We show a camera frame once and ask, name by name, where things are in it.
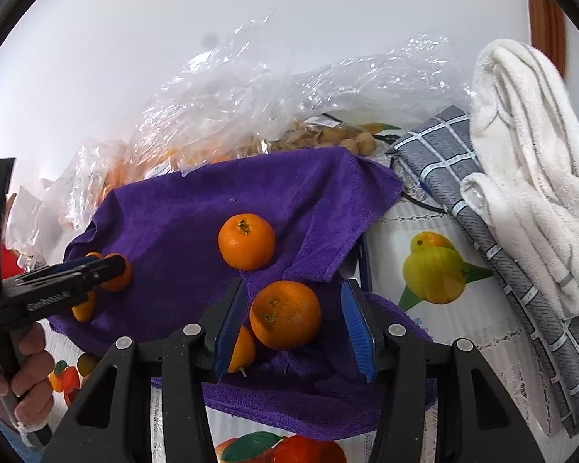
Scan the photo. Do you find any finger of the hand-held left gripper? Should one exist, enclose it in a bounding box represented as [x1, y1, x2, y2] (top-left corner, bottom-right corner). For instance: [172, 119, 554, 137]
[22, 257, 108, 284]
[74, 255, 127, 301]

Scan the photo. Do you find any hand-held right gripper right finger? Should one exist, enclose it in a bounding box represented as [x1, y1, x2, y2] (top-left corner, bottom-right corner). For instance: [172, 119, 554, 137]
[340, 278, 546, 463]

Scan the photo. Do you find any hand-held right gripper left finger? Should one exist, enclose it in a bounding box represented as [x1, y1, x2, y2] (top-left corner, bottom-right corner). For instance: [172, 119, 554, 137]
[41, 277, 249, 463]

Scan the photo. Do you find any large orange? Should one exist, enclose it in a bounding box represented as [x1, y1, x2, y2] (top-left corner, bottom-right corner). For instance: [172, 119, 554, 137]
[249, 280, 322, 351]
[218, 213, 276, 271]

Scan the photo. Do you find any person's left hand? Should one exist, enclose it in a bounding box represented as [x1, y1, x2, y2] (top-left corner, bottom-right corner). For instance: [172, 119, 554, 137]
[0, 322, 55, 429]

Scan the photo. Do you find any red paper bag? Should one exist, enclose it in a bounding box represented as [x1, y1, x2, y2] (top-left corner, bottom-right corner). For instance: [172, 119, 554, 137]
[0, 245, 21, 281]

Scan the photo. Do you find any white plastic bag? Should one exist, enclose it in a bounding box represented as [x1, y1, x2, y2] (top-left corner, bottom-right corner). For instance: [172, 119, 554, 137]
[5, 187, 78, 271]

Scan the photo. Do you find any purple towel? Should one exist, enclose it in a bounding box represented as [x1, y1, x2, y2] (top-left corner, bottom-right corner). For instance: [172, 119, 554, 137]
[48, 147, 437, 442]

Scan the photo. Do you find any small green fruit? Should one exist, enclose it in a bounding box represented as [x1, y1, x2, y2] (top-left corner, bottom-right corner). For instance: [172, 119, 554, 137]
[77, 352, 101, 378]

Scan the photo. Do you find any clear plastic bag of oranges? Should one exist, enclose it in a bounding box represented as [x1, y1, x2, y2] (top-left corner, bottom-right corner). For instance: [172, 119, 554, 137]
[43, 139, 186, 232]

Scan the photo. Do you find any fruit-print tablecloth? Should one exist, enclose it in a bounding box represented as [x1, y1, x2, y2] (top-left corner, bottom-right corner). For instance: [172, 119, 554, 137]
[46, 120, 575, 463]

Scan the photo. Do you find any blue denim clothing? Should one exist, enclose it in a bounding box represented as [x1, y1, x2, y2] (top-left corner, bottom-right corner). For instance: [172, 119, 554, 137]
[0, 415, 45, 463]

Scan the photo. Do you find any grey checked cloth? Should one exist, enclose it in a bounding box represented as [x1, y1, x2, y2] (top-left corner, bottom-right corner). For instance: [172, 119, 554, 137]
[386, 106, 579, 439]

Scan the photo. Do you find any bag of brown longans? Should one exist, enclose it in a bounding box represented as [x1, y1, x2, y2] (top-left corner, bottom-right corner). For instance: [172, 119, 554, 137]
[241, 120, 378, 156]

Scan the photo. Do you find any white striped towel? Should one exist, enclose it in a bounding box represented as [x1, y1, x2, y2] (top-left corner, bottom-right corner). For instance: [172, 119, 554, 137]
[460, 39, 579, 319]

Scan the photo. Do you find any large clear plastic bag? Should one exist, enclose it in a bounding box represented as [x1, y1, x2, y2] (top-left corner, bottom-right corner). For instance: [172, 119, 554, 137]
[135, 10, 470, 167]

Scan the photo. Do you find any black cable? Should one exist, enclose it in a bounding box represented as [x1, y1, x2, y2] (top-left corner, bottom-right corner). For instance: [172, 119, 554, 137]
[375, 134, 447, 214]

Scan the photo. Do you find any brown wooden door frame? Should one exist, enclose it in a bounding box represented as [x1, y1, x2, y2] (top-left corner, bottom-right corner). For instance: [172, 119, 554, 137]
[523, 0, 568, 83]

